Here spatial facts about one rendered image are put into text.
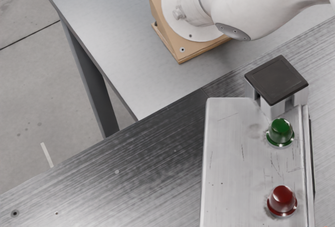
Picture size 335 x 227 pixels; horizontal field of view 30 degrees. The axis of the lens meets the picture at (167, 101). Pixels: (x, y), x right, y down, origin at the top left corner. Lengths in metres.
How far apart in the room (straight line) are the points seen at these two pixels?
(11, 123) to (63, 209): 1.28
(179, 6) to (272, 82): 0.87
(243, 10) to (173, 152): 0.41
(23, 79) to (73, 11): 1.06
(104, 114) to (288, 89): 1.66
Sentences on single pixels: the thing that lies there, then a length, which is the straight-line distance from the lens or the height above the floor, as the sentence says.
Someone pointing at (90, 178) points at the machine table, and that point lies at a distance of 1.36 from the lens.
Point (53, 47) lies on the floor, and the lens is 2.79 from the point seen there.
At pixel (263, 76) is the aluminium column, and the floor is 1.50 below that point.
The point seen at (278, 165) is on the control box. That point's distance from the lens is 0.58.
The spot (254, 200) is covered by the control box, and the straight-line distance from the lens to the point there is 0.56.
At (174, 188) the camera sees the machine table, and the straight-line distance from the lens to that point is 1.31.
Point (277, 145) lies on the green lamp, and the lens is 0.58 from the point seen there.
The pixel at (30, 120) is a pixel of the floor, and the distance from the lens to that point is 2.57.
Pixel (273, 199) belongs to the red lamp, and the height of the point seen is 1.49.
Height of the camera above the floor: 1.97
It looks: 53 degrees down
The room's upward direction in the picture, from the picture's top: 11 degrees counter-clockwise
